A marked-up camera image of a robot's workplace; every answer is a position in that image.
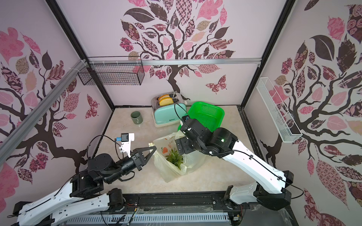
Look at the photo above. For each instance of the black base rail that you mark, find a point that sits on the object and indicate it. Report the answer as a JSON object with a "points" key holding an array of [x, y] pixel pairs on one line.
{"points": [[197, 201]]}

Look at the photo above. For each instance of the black wire wall basket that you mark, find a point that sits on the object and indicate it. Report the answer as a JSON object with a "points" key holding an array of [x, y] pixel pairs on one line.
{"points": [[127, 71]]}

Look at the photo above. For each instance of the aluminium frame bar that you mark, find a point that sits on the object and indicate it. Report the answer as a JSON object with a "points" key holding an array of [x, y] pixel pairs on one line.
{"points": [[18, 135], [218, 61]]}

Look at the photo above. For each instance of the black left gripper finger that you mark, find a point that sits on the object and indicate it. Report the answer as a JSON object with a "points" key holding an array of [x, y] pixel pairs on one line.
{"points": [[145, 157], [137, 150]]}

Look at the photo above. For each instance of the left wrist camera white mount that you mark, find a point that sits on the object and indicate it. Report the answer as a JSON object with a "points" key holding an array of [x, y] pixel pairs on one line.
{"points": [[124, 143]]}

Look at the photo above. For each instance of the bread slice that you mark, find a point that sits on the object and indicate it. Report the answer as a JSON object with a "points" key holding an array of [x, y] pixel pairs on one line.
{"points": [[164, 96], [166, 101]]}

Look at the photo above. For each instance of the aluminium frame bar left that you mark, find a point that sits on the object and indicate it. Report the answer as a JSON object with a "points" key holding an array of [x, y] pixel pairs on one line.
{"points": [[18, 135]]}

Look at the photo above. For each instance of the aluminium frame bar back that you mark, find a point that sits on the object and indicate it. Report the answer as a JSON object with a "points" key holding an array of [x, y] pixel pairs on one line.
{"points": [[218, 61]]}

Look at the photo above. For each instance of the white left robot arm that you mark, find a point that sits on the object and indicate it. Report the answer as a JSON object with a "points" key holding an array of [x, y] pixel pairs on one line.
{"points": [[80, 195]]}

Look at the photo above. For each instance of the green plastic basket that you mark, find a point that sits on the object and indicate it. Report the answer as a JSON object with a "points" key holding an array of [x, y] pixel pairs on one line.
{"points": [[208, 115]]}

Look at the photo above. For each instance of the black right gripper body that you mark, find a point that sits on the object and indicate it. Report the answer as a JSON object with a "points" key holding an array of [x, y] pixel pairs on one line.
{"points": [[181, 144]]}

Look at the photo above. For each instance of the large pineapple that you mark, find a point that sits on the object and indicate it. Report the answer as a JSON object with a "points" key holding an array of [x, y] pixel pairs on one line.
{"points": [[175, 158]]}

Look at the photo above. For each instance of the white vented cable duct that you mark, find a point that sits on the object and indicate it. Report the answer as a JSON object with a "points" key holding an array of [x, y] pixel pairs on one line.
{"points": [[147, 219]]}

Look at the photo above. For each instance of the cream plastic bag orange print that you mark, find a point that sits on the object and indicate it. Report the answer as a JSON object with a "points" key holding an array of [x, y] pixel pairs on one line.
{"points": [[172, 165]]}

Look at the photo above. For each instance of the white wire wall shelf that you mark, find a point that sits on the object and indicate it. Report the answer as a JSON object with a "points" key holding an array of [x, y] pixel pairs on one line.
{"points": [[278, 110]]}

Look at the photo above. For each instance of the mint green toaster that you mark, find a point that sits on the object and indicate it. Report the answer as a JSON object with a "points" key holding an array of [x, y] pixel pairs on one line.
{"points": [[169, 114]]}

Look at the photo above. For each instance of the front bread slice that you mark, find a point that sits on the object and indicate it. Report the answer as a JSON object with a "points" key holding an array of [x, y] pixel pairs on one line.
{"points": [[166, 101]]}

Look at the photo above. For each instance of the green ceramic cup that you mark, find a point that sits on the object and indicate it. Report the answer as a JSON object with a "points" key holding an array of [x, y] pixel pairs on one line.
{"points": [[136, 117]]}

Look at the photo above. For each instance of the back bread slice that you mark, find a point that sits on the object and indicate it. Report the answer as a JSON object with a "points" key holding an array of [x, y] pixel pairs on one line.
{"points": [[164, 96]]}

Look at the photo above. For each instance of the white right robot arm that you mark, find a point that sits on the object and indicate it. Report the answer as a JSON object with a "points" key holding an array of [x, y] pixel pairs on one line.
{"points": [[270, 186]]}

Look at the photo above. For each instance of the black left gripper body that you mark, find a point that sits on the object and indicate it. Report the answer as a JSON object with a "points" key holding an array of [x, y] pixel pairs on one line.
{"points": [[132, 162]]}

